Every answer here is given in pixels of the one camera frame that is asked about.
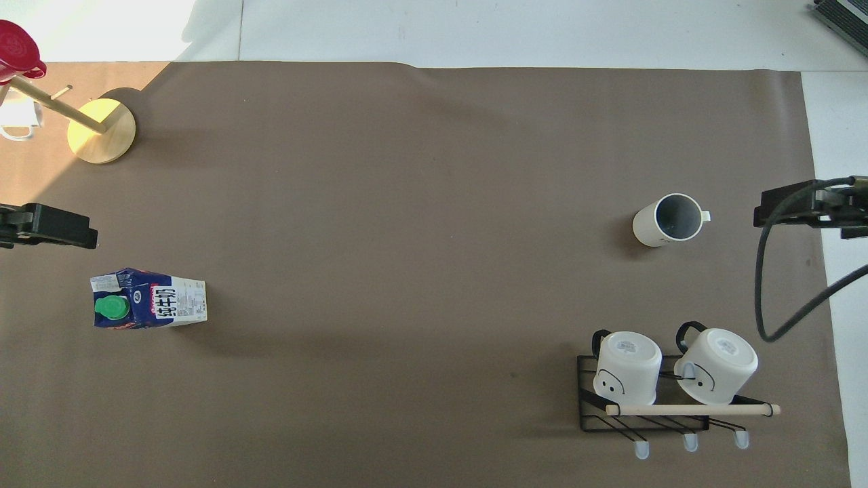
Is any white mug grey inside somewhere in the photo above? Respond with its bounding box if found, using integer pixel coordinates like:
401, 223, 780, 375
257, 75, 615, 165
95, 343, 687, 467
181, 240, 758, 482
632, 193, 711, 248

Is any black cable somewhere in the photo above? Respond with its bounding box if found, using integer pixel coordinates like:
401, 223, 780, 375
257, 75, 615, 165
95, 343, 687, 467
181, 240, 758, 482
755, 176, 868, 343

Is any wooden mug tree stand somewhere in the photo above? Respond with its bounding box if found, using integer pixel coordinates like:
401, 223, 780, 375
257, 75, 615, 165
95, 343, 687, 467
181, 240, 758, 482
5, 75, 137, 165

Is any white mug on stand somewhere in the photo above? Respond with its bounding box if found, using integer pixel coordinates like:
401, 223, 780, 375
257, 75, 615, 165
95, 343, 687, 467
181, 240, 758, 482
0, 85, 45, 142

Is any blue white milk carton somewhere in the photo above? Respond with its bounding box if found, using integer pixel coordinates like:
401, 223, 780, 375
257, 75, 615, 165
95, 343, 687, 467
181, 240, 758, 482
90, 268, 208, 330

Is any white mug black handle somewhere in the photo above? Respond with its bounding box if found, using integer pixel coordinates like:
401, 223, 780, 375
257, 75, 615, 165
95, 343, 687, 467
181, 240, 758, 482
591, 329, 663, 406
673, 321, 759, 405

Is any grey ribbed device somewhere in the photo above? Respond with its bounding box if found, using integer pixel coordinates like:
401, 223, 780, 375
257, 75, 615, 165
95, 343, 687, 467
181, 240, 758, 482
812, 0, 868, 49

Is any black wire rack wooden rod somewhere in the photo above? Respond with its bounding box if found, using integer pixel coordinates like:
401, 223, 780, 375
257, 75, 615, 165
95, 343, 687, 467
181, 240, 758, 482
577, 354, 782, 460

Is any red cup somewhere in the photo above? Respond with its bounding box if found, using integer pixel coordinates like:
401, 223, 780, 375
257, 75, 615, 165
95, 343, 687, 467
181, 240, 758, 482
0, 19, 48, 86

